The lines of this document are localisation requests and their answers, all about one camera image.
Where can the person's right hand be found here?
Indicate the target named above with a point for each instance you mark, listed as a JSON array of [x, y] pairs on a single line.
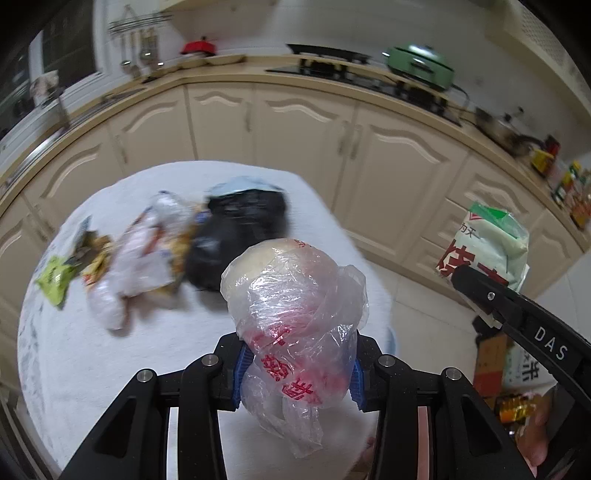
[[538, 434]]

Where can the green snack wrapper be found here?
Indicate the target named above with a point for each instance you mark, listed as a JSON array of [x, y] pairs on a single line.
[[55, 281]]

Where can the black gas hob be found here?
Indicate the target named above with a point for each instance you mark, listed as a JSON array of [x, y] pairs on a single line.
[[369, 85]]

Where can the cardboard box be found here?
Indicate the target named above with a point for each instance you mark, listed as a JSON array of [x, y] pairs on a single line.
[[490, 364]]

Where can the cream base cabinets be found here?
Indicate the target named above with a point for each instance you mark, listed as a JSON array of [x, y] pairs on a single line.
[[300, 134]]

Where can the light blue face mask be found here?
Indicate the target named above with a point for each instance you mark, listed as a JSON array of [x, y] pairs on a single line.
[[244, 186]]

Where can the kitchen window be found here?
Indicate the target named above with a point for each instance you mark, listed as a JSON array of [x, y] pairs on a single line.
[[60, 50]]

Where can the yellow capped seasoning bottle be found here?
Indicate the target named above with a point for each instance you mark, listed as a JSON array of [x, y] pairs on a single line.
[[565, 182]]

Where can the round table with white towel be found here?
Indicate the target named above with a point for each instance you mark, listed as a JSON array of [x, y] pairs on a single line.
[[138, 378]]

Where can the steel sink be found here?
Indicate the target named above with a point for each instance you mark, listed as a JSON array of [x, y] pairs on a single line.
[[37, 143]]

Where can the green electric cooker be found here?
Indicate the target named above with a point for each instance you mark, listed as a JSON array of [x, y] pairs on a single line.
[[415, 67]]

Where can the white rice sack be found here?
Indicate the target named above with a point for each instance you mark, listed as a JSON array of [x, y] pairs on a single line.
[[531, 369]]

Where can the large black plastic bag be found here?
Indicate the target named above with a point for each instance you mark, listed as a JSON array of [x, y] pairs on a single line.
[[231, 240]]

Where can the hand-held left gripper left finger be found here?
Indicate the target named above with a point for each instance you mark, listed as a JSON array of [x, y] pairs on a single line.
[[240, 383]]

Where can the metal utensil rack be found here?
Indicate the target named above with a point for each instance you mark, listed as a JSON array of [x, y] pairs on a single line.
[[138, 21]]

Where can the steel wok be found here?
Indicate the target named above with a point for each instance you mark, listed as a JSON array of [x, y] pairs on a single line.
[[501, 131]]

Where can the black induction cooktop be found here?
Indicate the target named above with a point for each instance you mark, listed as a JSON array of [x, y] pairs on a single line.
[[328, 51]]

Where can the wooden board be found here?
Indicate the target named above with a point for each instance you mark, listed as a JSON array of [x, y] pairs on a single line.
[[401, 85]]

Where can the cooking oil bottle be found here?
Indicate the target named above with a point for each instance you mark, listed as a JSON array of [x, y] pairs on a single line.
[[517, 408]]

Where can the cream cabinet drawer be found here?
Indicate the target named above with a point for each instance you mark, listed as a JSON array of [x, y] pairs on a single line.
[[498, 184], [418, 263], [438, 230]]

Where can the cream lattice wall cabinet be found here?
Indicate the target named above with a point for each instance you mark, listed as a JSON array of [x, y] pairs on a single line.
[[554, 37]]

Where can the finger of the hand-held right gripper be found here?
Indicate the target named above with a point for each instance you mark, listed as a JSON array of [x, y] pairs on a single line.
[[480, 288]]

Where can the steel faucet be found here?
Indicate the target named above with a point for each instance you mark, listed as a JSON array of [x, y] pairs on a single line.
[[63, 110]]

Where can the crumpled clear plastic bag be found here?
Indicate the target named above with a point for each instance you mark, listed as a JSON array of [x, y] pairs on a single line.
[[138, 258]]

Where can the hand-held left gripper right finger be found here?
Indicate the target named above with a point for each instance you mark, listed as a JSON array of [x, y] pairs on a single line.
[[358, 387]]

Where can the white green red packet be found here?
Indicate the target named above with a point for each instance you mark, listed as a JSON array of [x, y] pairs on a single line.
[[489, 244]]

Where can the pink white cloth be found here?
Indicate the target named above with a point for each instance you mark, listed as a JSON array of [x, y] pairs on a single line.
[[45, 83]]

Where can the dark sauce bottle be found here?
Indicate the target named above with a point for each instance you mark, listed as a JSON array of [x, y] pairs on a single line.
[[545, 154]]

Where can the white shallow bowl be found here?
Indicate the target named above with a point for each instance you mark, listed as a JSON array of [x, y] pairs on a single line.
[[226, 59]]

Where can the clear plastic bag red print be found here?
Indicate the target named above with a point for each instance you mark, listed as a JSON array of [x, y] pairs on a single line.
[[295, 314]]

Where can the steel ladle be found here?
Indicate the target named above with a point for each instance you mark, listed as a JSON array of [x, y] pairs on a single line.
[[130, 64]]

